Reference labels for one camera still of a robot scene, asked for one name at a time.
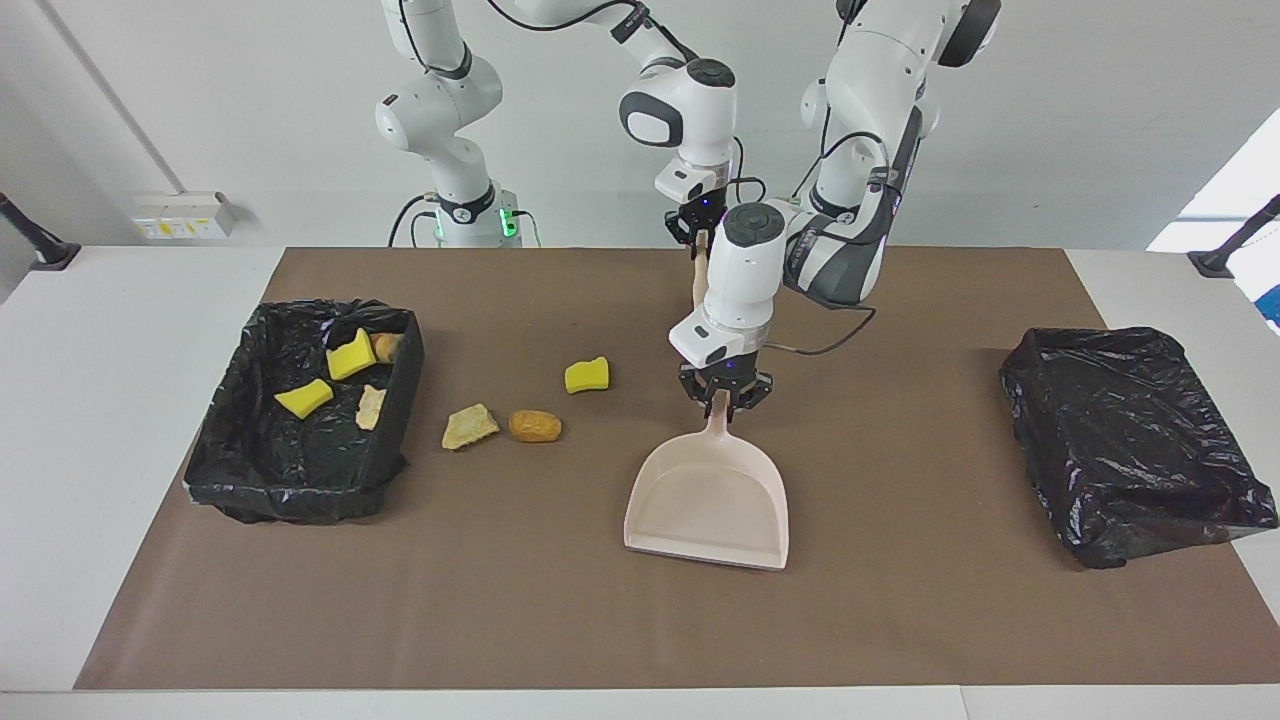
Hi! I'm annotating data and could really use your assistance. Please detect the notched yellow sponge piece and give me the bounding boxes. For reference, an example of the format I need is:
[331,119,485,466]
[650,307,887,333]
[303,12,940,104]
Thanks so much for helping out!
[326,328,378,382]

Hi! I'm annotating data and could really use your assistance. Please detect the small yellow sponge piece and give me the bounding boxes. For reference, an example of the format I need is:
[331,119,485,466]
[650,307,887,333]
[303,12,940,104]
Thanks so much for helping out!
[274,378,334,420]

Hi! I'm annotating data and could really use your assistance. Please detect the brown bread roll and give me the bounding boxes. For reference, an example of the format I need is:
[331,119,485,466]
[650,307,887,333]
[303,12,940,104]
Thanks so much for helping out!
[508,409,563,444]

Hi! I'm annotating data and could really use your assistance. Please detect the white and blue box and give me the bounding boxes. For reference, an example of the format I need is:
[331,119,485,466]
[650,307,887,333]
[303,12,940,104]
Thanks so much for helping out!
[1228,235,1280,336]

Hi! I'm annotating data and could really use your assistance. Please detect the black bag lined bin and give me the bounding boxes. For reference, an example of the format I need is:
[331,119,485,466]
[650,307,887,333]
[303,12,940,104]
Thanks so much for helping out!
[184,298,425,526]
[999,326,1280,571]

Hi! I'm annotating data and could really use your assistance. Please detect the pale pink plastic dustpan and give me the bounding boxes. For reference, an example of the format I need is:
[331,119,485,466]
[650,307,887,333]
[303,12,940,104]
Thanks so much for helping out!
[623,392,791,572]

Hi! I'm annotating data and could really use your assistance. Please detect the black base cable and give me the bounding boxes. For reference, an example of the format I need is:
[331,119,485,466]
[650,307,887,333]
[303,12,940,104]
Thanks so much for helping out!
[388,193,441,248]

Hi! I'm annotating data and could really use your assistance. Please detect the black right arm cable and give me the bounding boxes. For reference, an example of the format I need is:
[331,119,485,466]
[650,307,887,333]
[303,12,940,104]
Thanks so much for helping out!
[400,0,767,206]

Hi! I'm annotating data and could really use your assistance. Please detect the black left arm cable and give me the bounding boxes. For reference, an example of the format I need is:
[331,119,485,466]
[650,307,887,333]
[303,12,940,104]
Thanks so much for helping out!
[762,130,901,358]

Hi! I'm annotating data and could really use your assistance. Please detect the beige hand brush black bristles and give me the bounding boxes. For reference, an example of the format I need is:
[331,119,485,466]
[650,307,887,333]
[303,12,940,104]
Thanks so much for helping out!
[690,232,713,313]

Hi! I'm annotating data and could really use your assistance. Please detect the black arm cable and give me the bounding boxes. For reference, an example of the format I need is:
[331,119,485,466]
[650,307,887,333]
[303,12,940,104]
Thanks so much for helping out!
[400,0,767,206]
[762,130,901,358]

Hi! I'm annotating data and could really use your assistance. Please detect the brown paper table mat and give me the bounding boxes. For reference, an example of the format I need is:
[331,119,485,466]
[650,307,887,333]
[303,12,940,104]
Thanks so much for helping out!
[75,247,1280,691]

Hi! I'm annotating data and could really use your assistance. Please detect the pale beige bread chunk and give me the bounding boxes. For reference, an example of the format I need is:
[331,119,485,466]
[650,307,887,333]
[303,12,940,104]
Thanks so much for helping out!
[441,403,500,451]

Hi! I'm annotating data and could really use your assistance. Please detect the white wall outlet box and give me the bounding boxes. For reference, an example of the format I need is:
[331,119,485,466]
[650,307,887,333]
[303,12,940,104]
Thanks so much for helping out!
[131,192,239,241]

